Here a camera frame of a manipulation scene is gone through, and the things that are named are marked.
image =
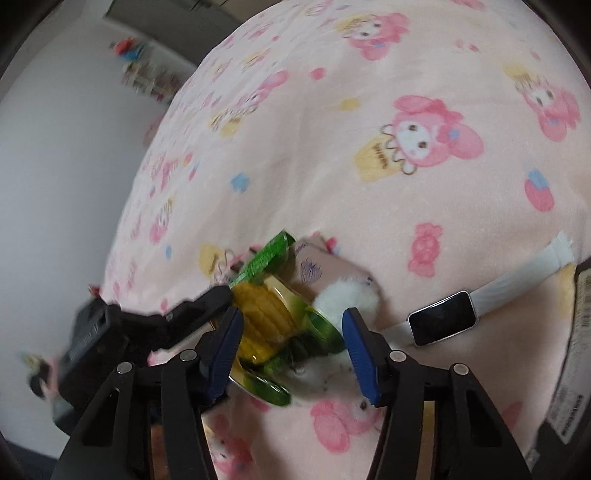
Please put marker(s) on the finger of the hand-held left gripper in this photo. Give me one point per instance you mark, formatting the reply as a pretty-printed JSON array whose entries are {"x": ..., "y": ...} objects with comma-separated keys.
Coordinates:
[{"x": 194, "y": 309}]

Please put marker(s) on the yellow corn plush toy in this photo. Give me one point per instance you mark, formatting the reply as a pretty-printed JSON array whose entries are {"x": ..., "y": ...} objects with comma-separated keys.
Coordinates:
[{"x": 263, "y": 314}]

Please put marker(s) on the dark grey cardboard box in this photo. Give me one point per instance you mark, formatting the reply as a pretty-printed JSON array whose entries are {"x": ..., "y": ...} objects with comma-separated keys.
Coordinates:
[{"x": 579, "y": 350}]

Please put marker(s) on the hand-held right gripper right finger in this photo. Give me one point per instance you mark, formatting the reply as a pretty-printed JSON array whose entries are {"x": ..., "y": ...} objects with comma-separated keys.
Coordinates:
[{"x": 361, "y": 357}]

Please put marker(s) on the green snack packet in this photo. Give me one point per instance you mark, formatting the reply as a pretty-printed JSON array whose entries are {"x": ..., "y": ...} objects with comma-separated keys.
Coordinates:
[{"x": 263, "y": 259}]

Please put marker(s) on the pink printed blanket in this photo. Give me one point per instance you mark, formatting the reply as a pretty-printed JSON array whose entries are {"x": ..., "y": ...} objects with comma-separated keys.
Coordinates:
[{"x": 323, "y": 138}]

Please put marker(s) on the red and blue toy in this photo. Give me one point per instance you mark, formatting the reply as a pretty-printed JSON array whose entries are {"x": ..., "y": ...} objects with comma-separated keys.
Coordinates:
[{"x": 128, "y": 50}]

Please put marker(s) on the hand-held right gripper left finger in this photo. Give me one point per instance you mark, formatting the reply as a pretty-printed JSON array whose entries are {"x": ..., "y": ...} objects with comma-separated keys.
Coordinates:
[{"x": 226, "y": 353}]

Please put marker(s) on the pink tissue packet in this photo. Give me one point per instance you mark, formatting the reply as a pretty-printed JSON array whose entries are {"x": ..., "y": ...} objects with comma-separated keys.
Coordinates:
[{"x": 334, "y": 270}]

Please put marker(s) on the white storage shelf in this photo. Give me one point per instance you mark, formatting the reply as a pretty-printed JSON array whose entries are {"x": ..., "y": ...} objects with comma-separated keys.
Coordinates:
[{"x": 152, "y": 81}]

